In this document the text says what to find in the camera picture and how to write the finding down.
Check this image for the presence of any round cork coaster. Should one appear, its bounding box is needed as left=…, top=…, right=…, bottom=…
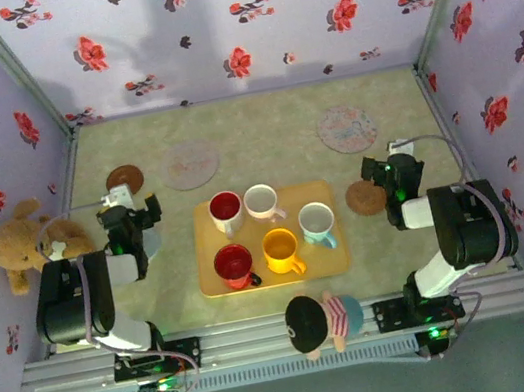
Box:
left=342, top=176, right=391, bottom=220

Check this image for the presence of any dark brown round coaster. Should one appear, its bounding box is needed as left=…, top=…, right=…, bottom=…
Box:
left=102, top=161, right=147, bottom=199

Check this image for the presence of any large colourful floral coaster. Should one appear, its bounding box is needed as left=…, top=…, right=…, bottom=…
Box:
left=313, top=99, right=382, bottom=160

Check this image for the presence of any large grey pink coaster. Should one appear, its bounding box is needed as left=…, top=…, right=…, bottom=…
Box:
left=156, top=136, right=225, bottom=196

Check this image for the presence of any light blue cup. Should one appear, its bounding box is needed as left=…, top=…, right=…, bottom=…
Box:
left=295, top=198, right=341, bottom=256

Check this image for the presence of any white cup red inside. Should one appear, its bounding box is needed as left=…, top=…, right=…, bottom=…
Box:
left=205, top=188, right=250, bottom=243

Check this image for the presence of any red cup black handle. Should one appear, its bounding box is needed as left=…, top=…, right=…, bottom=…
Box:
left=210, top=239, right=264, bottom=295

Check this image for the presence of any pale pink cup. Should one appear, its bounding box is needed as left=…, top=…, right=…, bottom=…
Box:
left=240, top=179, right=290, bottom=228

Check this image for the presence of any yellow cup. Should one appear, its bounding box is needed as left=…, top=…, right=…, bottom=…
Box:
left=258, top=223, right=309, bottom=281

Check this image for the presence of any light wooden tray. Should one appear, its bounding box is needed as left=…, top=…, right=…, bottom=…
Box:
left=184, top=176, right=356, bottom=301

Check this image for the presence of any brown teddy bear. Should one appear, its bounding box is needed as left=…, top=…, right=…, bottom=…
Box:
left=0, top=187, right=103, bottom=300

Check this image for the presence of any doll with black hair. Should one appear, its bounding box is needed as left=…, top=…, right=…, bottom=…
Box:
left=281, top=284, right=372, bottom=365

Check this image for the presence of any right controller board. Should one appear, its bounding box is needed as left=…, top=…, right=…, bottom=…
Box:
left=415, top=322, right=461, bottom=360

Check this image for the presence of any controller board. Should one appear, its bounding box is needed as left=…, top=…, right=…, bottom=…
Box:
left=136, top=375, right=186, bottom=392
left=415, top=322, right=461, bottom=360

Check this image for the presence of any left controller board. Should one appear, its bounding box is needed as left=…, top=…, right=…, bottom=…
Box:
left=136, top=375, right=186, bottom=392

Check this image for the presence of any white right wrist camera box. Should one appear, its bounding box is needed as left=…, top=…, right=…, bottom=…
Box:
left=386, top=137, right=417, bottom=159

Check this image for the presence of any aluminium side rail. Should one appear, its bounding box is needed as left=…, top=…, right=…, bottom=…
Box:
left=5, top=125, right=120, bottom=360
left=413, top=51, right=524, bottom=283

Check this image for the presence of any grey left arm cable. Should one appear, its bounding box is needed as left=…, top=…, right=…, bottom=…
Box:
left=29, top=186, right=205, bottom=392

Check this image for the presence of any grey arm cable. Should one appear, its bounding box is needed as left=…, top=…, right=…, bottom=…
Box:
left=29, top=186, right=205, bottom=392
left=386, top=121, right=524, bottom=364

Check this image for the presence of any grey right arm cable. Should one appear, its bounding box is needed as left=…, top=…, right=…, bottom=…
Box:
left=386, top=121, right=524, bottom=364

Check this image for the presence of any aluminium front rail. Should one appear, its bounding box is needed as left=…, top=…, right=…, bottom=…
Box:
left=14, top=269, right=524, bottom=392

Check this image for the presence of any grey slotted cable duct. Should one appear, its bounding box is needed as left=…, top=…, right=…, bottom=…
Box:
left=92, top=334, right=421, bottom=392

